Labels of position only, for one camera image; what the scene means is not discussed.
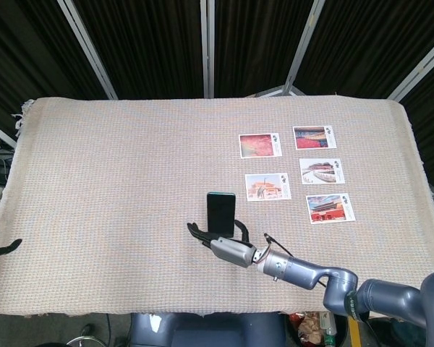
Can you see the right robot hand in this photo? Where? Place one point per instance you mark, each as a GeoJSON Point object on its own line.
{"type": "Point", "coordinates": [231, 249]}

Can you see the black smartphone teal edge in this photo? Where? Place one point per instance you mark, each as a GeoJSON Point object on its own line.
{"type": "Point", "coordinates": [221, 215]}

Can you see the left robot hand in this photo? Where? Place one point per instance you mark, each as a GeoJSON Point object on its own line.
{"type": "Point", "coordinates": [5, 248]}

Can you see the postcard with snowy palace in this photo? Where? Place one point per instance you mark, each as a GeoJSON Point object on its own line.
{"type": "Point", "coordinates": [320, 171]}

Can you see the postcard with red palace roofs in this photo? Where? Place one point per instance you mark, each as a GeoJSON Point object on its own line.
{"type": "Point", "coordinates": [311, 137]}

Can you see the postcard with red gate tower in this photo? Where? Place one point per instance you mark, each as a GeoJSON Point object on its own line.
{"type": "Point", "coordinates": [329, 209]}

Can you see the postcard with red wall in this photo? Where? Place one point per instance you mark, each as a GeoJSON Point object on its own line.
{"type": "Point", "coordinates": [258, 145]}

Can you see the bin with snack wrappers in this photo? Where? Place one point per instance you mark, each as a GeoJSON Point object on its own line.
{"type": "Point", "coordinates": [316, 327]}

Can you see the blue grey robot torso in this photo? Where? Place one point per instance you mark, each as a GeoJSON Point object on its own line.
{"type": "Point", "coordinates": [206, 330]}

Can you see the orange palace gate postcard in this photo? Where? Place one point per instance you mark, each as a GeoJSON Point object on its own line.
{"type": "Point", "coordinates": [265, 187]}

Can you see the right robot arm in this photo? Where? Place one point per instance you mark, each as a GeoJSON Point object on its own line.
{"type": "Point", "coordinates": [311, 271]}

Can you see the beige woven tablecloth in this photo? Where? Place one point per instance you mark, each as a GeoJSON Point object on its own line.
{"type": "Point", "coordinates": [112, 199]}

